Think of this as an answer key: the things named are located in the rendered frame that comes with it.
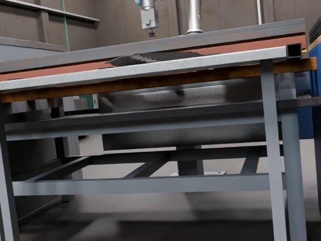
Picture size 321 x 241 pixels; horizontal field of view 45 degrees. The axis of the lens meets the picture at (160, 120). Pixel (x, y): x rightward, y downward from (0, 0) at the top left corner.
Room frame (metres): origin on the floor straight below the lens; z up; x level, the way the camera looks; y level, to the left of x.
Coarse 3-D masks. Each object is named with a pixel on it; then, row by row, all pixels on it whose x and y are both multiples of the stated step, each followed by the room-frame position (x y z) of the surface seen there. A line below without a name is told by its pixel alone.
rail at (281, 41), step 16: (192, 48) 1.57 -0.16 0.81; (208, 48) 1.53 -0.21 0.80; (224, 48) 1.51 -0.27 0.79; (240, 48) 1.49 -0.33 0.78; (256, 48) 1.47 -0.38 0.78; (288, 48) 1.44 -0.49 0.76; (304, 48) 1.43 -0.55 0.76; (80, 64) 1.72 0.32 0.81; (96, 64) 1.67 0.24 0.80; (0, 80) 1.81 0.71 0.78
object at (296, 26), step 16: (208, 32) 1.52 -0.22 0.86; (224, 32) 1.51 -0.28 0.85; (240, 32) 1.49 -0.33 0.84; (256, 32) 1.47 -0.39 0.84; (272, 32) 1.46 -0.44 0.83; (288, 32) 1.44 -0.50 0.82; (304, 32) 1.44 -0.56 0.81; (96, 48) 1.66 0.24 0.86; (112, 48) 1.64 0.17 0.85; (128, 48) 1.62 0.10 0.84; (144, 48) 1.60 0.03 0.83; (160, 48) 1.58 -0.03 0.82; (176, 48) 1.56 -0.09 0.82; (0, 64) 1.81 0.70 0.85; (16, 64) 1.78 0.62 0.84; (32, 64) 1.76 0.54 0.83; (48, 64) 1.74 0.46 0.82; (64, 64) 1.74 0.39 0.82
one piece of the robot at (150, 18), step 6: (144, 12) 2.30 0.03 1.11; (150, 12) 2.29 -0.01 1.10; (156, 12) 2.31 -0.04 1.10; (144, 18) 2.30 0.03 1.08; (150, 18) 2.29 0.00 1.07; (156, 18) 2.30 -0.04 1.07; (144, 24) 2.30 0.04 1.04; (150, 24) 2.29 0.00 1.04; (156, 24) 2.29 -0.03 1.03; (150, 30) 2.32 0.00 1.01
